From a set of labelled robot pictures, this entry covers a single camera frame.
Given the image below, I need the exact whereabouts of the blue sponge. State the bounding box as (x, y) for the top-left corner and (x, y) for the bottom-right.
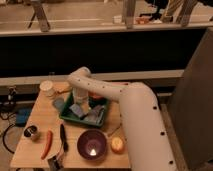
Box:
(69, 104), (84, 118)

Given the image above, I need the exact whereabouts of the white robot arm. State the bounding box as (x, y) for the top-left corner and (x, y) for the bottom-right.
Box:
(68, 67), (177, 171)

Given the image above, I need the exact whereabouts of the white plastic cup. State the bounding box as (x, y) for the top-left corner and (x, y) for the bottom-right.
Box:
(39, 80), (55, 97)

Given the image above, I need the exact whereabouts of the metal cup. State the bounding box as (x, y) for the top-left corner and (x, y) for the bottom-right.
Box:
(24, 125), (40, 141)

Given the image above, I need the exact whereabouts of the red bowl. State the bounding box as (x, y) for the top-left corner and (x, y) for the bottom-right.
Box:
(89, 92), (104, 100)

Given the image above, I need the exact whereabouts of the green plastic tray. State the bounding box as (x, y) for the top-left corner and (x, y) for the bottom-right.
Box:
(59, 93), (109, 128)

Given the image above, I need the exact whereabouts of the grey cloth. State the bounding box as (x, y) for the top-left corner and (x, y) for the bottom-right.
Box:
(84, 105), (105, 124)

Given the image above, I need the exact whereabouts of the wooden spoon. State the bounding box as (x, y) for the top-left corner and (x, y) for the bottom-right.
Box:
(56, 84), (72, 95)

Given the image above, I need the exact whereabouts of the purple bowl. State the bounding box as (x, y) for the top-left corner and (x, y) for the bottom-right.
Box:
(77, 129), (107, 161)

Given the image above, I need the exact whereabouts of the silver fork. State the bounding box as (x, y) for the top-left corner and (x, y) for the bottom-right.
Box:
(106, 124), (121, 137)

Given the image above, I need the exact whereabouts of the orange fruit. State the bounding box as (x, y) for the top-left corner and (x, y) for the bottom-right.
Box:
(111, 137), (124, 154)

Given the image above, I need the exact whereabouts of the blue box on floor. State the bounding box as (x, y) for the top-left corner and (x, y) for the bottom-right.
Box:
(15, 108), (31, 127)

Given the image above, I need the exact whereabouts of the orange carrot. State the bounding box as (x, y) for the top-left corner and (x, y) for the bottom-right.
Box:
(41, 130), (53, 160)

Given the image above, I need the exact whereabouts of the small dark metal object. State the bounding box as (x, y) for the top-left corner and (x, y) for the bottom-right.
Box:
(47, 156), (63, 171)

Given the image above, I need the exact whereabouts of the black handled knife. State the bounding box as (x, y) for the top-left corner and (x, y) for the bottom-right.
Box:
(60, 124), (69, 152)

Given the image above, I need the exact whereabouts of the black cable on floor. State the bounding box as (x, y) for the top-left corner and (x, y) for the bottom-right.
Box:
(1, 122), (18, 155)

